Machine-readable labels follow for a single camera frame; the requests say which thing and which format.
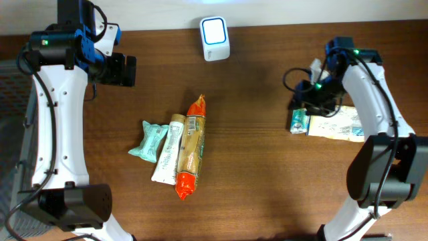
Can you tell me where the mint green pack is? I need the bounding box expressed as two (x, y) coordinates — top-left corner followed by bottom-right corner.
(128, 120), (169, 163)

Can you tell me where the orange biscuit pack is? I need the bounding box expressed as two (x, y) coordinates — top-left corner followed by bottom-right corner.
(175, 94), (206, 200)

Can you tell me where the grey mesh basket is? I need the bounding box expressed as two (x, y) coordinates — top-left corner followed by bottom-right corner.
(1, 60), (37, 240)

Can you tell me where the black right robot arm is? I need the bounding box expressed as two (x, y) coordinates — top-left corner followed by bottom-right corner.
(287, 37), (427, 240)

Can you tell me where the green tissue pack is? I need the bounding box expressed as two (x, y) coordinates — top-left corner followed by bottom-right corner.
(290, 108), (310, 134)

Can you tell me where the white tube with tan cap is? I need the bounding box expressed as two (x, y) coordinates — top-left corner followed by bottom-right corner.
(151, 114), (186, 185)

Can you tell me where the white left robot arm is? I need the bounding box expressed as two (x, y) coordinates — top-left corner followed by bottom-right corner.
(16, 0), (136, 240)

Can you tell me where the yellow snack bag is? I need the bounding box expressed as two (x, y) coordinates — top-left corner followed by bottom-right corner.
(307, 106), (364, 143)

